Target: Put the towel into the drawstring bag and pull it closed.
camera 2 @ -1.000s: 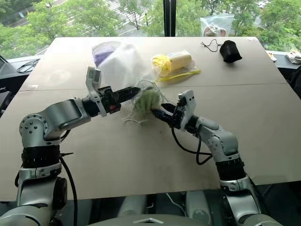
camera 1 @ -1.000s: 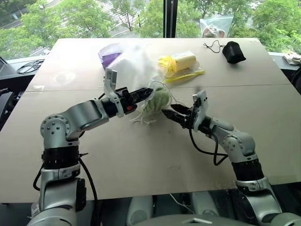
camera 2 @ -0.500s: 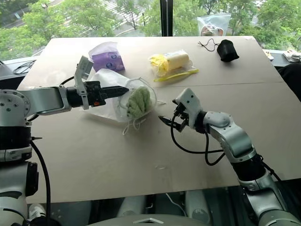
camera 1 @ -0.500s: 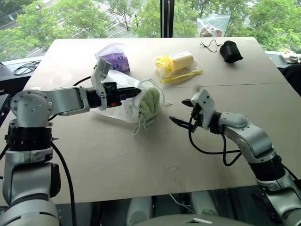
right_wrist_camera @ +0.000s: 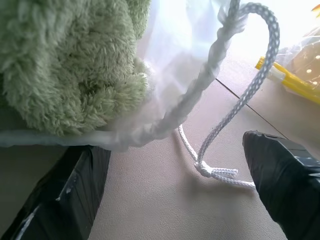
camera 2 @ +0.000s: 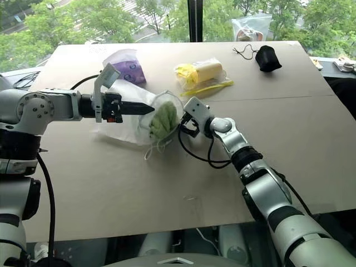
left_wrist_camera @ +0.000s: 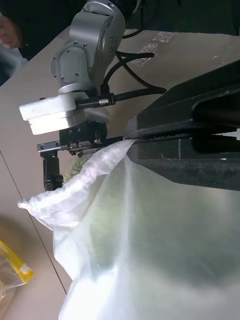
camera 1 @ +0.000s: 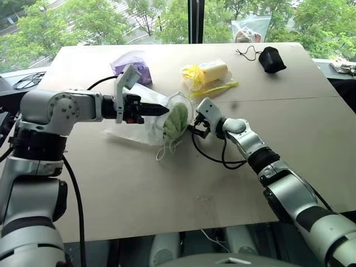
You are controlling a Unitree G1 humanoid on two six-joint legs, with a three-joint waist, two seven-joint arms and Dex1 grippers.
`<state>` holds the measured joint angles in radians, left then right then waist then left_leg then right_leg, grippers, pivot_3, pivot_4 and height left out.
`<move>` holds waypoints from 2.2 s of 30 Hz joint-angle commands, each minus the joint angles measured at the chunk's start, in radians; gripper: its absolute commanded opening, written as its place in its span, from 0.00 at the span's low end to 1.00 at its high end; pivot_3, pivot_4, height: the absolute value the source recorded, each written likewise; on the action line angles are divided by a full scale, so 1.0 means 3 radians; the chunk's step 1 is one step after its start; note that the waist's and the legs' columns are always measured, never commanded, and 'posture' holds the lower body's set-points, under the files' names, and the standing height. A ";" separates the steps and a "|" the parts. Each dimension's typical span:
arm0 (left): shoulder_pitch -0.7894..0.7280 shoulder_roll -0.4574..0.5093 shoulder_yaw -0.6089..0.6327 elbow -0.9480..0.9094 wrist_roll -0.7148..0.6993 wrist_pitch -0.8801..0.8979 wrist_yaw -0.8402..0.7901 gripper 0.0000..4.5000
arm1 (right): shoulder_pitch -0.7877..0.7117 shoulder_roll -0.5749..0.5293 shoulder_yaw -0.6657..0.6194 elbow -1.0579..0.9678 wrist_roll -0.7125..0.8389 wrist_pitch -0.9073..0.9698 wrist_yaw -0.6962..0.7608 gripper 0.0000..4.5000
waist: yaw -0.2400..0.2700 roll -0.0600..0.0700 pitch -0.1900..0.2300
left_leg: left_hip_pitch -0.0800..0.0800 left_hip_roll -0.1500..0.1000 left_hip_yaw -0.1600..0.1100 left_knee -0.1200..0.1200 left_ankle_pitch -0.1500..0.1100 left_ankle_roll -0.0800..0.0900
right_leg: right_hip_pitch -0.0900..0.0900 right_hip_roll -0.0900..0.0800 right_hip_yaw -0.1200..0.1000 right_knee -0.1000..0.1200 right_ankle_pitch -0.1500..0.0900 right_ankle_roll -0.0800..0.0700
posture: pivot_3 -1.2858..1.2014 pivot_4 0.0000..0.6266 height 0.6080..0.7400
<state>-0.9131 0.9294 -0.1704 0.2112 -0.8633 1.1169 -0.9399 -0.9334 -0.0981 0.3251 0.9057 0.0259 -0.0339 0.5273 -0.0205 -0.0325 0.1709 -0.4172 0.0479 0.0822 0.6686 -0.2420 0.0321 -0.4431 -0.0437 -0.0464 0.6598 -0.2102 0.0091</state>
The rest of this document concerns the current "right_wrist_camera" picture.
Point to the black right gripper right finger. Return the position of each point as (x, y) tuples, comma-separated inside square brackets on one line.
[(282, 185)]

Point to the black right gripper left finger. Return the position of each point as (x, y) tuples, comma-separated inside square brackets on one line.
[(62, 197)]

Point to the green fluffy plush toy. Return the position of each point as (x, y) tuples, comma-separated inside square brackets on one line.
[(65, 65)]

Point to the clear yellow-trimmed plastic pouch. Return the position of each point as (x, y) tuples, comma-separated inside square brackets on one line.
[(297, 72)]

